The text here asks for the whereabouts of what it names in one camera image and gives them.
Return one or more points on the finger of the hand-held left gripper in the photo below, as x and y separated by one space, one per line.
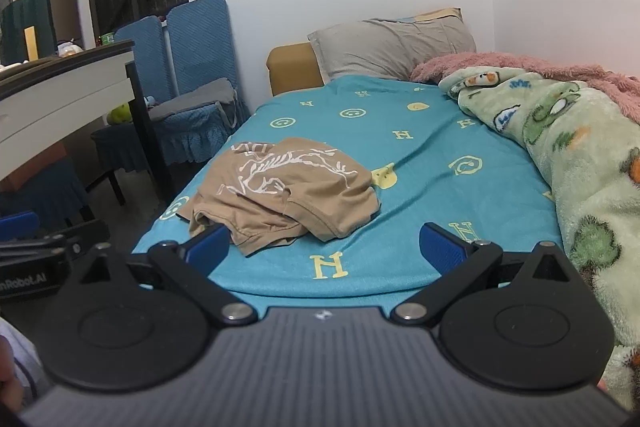
17 225

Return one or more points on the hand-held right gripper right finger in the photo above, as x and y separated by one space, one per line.
440 247

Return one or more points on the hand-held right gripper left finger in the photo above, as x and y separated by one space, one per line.
207 247

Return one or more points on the tan skeleton print t-shirt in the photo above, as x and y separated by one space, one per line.
300 187

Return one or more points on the teal patterned bed sheet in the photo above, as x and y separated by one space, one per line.
425 177

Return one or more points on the white desk with black top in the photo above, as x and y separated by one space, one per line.
50 97

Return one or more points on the grey seat cushion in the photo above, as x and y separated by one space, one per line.
195 99

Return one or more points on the green plush toy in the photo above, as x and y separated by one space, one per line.
120 113

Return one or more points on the green cartoon fleece blanket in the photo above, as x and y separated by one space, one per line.
575 147

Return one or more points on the yellow card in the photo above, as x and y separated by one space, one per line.
31 43

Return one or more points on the white bag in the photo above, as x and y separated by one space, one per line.
69 49

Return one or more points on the pink fuzzy blanket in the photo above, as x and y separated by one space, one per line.
500 59

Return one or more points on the blue covered chair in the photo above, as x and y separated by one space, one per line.
142 57
200 42

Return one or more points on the grey pillow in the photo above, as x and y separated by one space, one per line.
390 47

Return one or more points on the green can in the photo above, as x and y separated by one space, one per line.
107 38

